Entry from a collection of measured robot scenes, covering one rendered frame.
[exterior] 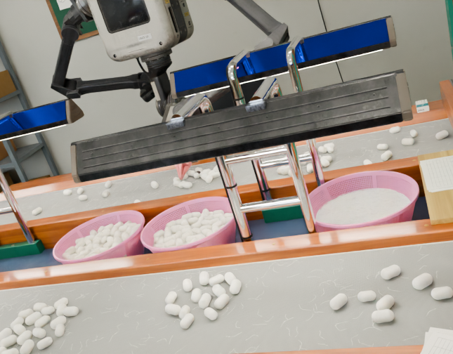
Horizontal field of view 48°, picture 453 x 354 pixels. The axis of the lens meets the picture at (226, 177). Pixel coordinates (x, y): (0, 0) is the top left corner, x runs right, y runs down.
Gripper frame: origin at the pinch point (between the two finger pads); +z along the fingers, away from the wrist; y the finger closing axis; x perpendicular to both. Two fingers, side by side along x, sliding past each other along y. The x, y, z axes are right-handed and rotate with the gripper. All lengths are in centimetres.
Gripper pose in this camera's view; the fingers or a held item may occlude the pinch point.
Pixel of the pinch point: (180, 176)
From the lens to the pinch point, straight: 171.6
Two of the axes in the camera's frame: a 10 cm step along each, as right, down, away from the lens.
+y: 9.3, -1.8, -3.3
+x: 3.8, 4.4, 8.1
